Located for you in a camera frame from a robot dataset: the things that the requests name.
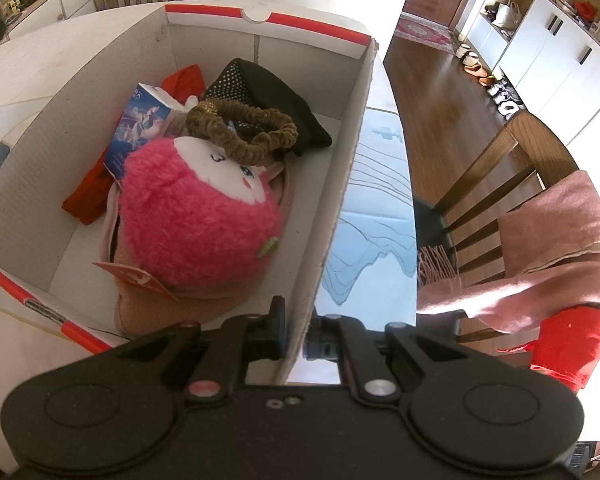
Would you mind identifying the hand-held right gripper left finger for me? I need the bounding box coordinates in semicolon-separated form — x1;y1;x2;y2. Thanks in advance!
115;296;287;404

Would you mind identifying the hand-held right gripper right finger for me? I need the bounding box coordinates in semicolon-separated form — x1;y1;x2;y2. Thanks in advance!
302;313;474;406

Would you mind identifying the pink fabric bag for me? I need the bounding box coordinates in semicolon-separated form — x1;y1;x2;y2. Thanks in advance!
100;159;297;342

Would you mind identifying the pink fluffy plush toy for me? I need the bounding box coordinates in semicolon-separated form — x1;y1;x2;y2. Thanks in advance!
117;135;282;292

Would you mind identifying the brown hair scrunchie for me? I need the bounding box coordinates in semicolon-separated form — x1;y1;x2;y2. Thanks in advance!
187;99;300;164

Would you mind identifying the red cloth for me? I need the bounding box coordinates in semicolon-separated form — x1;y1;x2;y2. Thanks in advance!
62;63;207;227

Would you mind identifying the blue cartoon print box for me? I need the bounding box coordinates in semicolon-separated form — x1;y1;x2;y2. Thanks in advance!
103;83;189;182

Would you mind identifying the red and white cardboard box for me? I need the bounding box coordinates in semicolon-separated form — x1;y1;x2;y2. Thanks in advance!
0;2;379;387

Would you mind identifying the blue landscape print table mat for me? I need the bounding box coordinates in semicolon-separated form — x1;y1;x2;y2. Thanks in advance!
314;109;419;322

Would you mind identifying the red hang tag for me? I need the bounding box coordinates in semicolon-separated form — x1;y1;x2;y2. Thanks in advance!
92;259;182;302

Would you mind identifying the wooden chair with black seat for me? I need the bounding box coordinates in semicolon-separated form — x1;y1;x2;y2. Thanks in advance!
414;110;582;362

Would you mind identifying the red garment on chair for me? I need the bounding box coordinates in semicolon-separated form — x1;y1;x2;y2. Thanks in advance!
496;304;600;394

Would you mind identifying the pink fringed scarf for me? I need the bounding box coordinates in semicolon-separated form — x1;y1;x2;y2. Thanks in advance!
416;170;600;337

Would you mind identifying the row of shoes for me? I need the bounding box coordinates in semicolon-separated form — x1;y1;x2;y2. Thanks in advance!
454;43;524;122

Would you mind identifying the red patterned rug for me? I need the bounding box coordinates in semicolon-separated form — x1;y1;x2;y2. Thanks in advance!
394;12;454;47

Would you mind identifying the white storage cabinet unit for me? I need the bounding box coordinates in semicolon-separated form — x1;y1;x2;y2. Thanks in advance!
464;0;600;132

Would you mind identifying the beige tote bag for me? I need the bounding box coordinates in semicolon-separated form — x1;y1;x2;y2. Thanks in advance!
493;0;523;29

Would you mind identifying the wooden sideboard with white drawers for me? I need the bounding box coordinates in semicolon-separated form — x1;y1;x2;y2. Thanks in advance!
0;0;102;42

